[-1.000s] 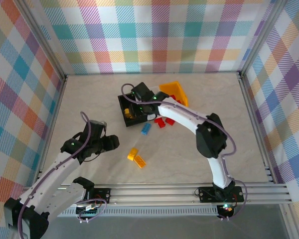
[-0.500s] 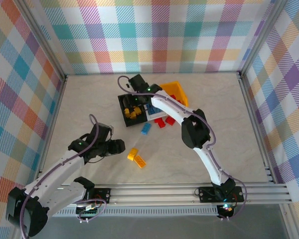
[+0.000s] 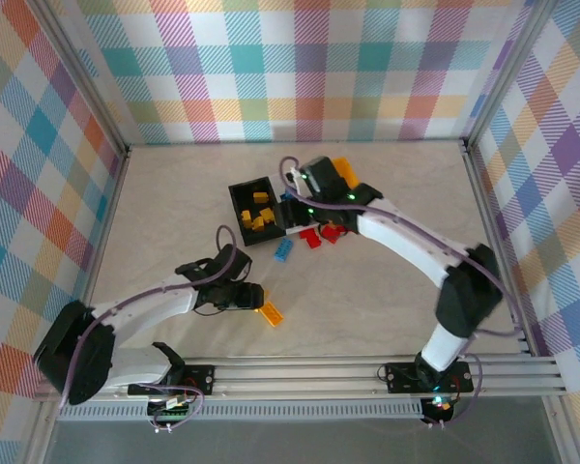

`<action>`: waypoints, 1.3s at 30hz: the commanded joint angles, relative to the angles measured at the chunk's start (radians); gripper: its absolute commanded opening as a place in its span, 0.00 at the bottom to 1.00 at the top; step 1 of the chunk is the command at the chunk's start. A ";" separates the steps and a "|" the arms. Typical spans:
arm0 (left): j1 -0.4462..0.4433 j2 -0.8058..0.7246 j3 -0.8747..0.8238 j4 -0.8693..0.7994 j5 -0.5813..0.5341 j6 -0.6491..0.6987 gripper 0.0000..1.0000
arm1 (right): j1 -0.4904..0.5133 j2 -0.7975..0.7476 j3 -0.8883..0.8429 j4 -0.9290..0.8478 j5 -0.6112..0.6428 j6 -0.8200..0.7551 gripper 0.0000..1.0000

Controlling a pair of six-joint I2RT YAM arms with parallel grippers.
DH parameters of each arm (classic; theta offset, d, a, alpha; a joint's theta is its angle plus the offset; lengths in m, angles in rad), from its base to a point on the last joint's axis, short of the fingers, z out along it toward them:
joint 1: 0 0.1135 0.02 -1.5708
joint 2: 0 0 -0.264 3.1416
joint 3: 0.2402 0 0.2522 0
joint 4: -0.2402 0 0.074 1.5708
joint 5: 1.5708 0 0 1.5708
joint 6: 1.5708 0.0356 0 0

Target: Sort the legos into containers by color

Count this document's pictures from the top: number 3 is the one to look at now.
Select orange plastic bin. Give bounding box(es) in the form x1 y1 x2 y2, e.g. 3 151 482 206
332 156 361 189

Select white plastic bin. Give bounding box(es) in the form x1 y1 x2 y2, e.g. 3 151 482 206
269 168 323 238

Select black plastic bin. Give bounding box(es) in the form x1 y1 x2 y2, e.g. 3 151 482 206
227 176 291 247

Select grey metal panel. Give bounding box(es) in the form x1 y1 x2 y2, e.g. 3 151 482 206
43 419 562 464

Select long aluminium base rail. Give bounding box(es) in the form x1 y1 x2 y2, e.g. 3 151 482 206
32 355 567 403

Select grey slotted cable duct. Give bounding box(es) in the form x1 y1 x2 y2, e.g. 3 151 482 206
56 403 429 422

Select aluminium frame post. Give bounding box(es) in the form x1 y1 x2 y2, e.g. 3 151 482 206
461 0 560 154
34 0 131 163

